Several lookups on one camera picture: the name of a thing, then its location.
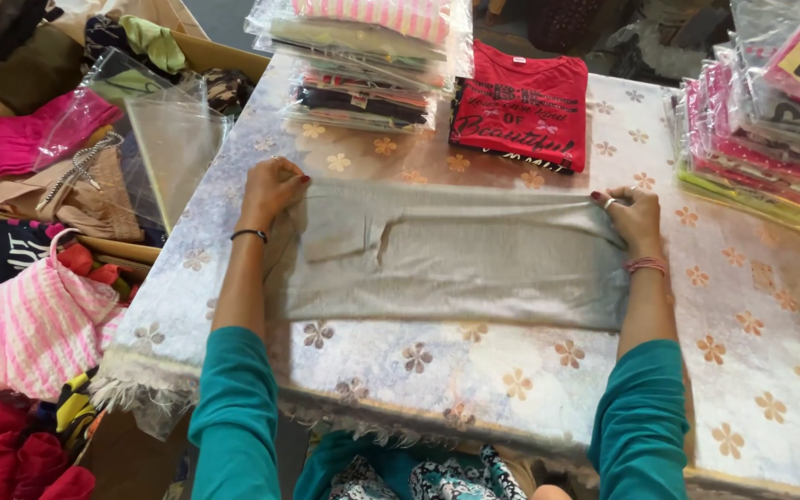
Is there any clear plastic bag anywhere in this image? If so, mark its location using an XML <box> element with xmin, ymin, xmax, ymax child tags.
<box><xmin>124</xmin><ymin>94</ymin><xmax>234</xmax><ymax>233</ymax></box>

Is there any person's left hand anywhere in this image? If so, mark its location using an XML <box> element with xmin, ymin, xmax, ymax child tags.
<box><xmin>239</xmin><ymin>156</ymin><xmax>312</xmax><ymax>233</ymax></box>

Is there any floral plastic tablecloth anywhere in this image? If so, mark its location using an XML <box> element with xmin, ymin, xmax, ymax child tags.
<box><xmin>91</xmin><ymin>54</ymin><xmax>800</xmax><ymax>497</ymax></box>

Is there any red garment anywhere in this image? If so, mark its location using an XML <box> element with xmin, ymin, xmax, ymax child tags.
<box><xmin>0</xmin><ymin>389</ymin><xmax>97</xmax><ymax>500</ymax></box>

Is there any stack of pink bagged garments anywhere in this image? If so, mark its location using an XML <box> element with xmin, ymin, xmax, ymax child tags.
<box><xmin>669</xmin><ymin>0</ymin><xmax>800</xmax><ymax>240</ymax></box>

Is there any person's patterned clothing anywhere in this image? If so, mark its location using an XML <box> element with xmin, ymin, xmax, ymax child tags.
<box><xmin>294</xmin><ymin>431</ymin><xmax>575</xmax><ymax>500</ymax></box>

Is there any grey garment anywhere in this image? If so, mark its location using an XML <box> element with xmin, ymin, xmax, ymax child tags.
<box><xmin>263</xmin><ymin>176</ymin><xmax>632</xmax><ymax>332</ymax></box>

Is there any person's right hand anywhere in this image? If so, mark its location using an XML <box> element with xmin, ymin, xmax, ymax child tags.
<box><xmin>589</xmin><ymin>185</ymin><xmax>663</xmax><ymax>259</ymax></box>

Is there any pink thread wristband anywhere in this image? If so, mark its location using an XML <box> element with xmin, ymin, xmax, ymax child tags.
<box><xmin>624</xmin><ymin>256</ymin><xmax>668</xmax><ymax>278</ymax></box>

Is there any pink striped garment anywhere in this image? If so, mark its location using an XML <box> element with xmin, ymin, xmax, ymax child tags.
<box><xmin>0</xmin><ymin>229</ymin><xmax>126</xmax><ymax>402</ymax></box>

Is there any red printed t-shirt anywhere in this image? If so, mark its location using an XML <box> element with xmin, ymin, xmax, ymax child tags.
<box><xmin>449</xmin><ymin>39</ymin><xmax>589</xmax><ymax>174</ymax></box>

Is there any carton of loose clothes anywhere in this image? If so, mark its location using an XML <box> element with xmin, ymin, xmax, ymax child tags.
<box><xmin>0</xmin><ymin>0</ymin><xmax>272</xmax><ymax>313</ymax></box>

